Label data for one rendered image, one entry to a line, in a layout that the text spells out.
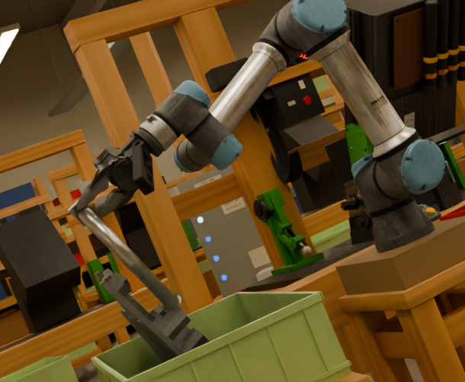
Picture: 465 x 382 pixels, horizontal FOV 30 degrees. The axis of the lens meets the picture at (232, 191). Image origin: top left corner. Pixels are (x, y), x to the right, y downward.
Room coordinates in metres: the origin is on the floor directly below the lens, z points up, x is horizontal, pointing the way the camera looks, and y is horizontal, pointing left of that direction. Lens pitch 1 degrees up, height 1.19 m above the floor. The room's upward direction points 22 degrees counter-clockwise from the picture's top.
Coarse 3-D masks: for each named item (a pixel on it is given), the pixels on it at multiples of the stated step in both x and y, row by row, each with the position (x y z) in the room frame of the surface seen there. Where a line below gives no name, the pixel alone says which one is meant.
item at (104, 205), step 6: (114, 192) 1.80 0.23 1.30; (102, 198) 1.83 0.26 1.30; (108, 198) 1.79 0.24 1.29; (114, 198) 1.79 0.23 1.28; (120, 198) 1.80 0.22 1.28; (96, 204) 1.83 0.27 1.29; (102, 204) 1.80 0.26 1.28; (108, 204) 1.79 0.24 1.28; (114, 204) 1.80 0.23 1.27; (96, 210) 1.79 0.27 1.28; (102, 210) 1.78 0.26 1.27; (108, 210) 1.79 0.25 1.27; (102, 216) 1.79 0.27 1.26
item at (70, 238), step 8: (72, 192) 11.98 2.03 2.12; (56, 200) 12.06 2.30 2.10; (56, 208) 11.75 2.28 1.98; (8, 216) 11.55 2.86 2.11; (64, 232) 11.85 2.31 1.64; (88, 232) 11.87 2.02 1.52; (72, 240) 11.76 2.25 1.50; (80, 256) 11.87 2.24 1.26; (104, 256) 11.96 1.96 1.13; (80, 264) 11.85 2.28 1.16; (88, 288) 11.84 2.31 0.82; (8, 312) 11.37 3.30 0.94
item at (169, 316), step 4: (176, 308) 1.89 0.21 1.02; (180, 308) 1.89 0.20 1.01; (152, 312) 1.89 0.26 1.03; (156, 312) 1.89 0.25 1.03; (168, 312) 1.89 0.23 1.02; (172, 312) 1.89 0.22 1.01; (176, 312) 1.89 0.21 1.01; (156, 316) 1.89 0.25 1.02; (160, 316) 1.89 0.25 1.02; (168, 316) 1.88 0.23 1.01; (172, 316) 1.88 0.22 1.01; (164, 320) 1.88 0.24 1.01; (168, 320) 1.88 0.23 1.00; (184, 328) 1.97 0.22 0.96; (188, 328) 1.97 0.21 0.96; (184, 332) 1.97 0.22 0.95; (188, 332) 1.97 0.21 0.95; (180, 336) 1.96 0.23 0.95; (184, 336) 1.96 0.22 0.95
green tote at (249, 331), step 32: (192, 320) 2.23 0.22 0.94; (224, 320) 2.25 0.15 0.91; (256, 320) 1.66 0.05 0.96; (288, 320) 1.67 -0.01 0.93; (320, 320) 1.69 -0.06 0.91; (128, 352) 2.18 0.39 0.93; (192, 352) 1.61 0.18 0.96; (224, 352) 1.63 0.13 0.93; (256, 352) 1.65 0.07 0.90; (288, 352) 1.66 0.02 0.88; (320, 352) 1.67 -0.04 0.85
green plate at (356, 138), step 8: (352, 128) 2.88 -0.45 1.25; (360, 128) 2.84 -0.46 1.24; (352, 136) 2.88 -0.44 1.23; (360, 136) 2.84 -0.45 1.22; (352, 144) 2.89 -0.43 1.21; (360, 144) 2.84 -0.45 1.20; (368, 144) 2.81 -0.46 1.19; (352, 152) 2.89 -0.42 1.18; (360, 152) 2.85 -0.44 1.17; (368, 152) 2.81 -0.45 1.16; (352, 160) 2.90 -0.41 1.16
